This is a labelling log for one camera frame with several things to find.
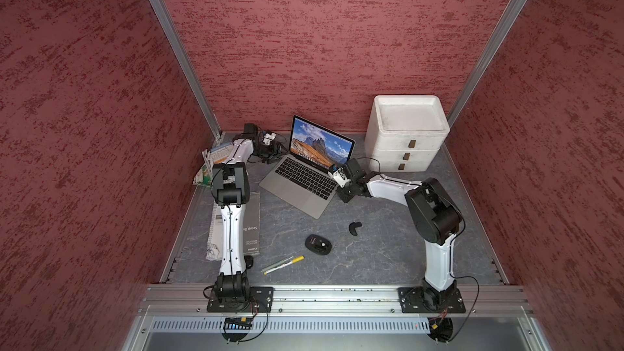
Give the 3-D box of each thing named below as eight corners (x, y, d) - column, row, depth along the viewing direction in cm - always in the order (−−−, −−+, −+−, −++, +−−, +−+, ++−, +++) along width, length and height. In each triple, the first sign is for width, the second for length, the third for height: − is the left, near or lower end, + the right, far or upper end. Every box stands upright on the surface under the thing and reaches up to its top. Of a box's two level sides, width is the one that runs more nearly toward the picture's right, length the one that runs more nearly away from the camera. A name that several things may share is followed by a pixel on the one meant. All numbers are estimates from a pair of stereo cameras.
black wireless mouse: (303, 246, 87) (303, 243, 84) (309, 234, 89) (309, 231, 87) (328, 257, 84) (328, 254, 82) (333, 244, 87) (333, 241, 85)
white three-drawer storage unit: (369, 174, 108) (382, 133, 87) (363, 138, 122) (373, 94, 101) (428, 175, 108) (455, 133, 87) (415, 138, 123) (436, 95, 102)
